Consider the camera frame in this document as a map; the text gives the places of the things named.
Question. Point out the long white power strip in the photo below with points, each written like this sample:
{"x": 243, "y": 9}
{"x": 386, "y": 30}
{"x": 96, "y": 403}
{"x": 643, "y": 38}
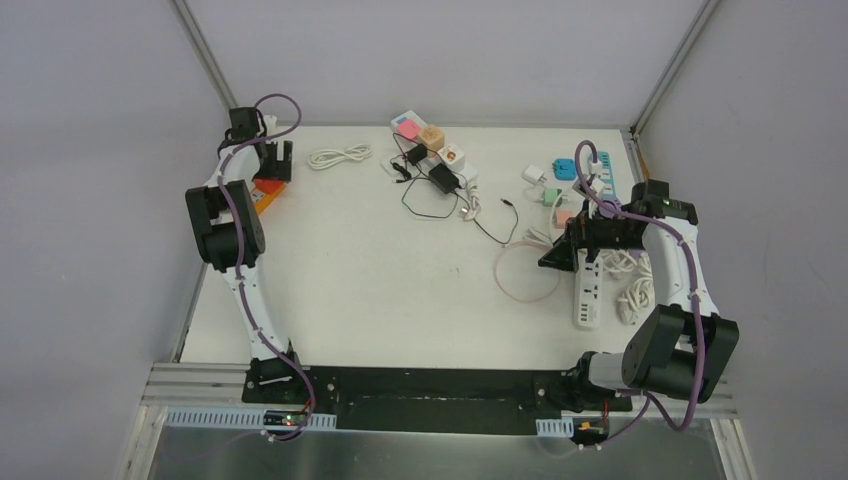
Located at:
{"x": 468, "y": 175}

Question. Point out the pink plug adapter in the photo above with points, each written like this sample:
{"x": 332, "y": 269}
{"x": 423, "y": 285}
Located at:
{"x": 561, "y": 217}

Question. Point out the green plug adapter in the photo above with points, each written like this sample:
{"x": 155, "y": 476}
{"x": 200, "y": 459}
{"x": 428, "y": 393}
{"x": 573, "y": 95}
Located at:
{"x": 551, "y": 196}

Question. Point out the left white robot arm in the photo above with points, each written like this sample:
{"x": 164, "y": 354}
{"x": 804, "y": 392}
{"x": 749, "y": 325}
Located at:
{"x": 254, "y": 167}

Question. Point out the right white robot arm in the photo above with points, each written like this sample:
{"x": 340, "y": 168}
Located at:
{"x": 684, "y": 345}

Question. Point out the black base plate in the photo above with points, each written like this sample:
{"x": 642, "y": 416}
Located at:
{"x": 454, "y": 401}

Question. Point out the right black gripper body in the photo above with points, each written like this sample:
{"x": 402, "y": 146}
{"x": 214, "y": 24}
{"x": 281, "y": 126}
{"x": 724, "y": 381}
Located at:
{"x": 603, "y": 234}

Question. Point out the orange power strip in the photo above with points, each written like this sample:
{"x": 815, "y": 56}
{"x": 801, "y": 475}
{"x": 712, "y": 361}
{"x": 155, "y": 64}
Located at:
{"x": 264, "y": 192}

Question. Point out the pink flat adapter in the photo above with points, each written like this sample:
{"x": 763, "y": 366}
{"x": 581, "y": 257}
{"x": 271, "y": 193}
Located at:
{"x": 409, "y": 129}

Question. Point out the tan cube adapter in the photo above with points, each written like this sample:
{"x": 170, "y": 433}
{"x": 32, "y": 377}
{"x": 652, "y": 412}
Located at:
{"x": 432, "y": 136}

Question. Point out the white charger plug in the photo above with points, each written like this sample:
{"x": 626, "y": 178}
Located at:
{"x": 534, "y": 175}

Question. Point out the teal power strip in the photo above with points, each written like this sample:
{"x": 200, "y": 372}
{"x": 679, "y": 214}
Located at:
{"x": 601, "y": 175}

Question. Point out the small black adapter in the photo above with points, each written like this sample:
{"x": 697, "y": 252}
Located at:
{"x": 416, "y": 154}

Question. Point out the blue plug adapter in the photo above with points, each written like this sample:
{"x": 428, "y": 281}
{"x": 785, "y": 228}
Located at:
{"x": 564, "y": 169}

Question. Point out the black power adapter brick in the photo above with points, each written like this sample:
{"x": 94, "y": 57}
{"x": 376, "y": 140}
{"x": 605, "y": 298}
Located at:
{"x": 444, "y": 179}

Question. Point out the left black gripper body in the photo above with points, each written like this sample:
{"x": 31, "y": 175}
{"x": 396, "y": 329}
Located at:
{"x": 274, "y": 168}

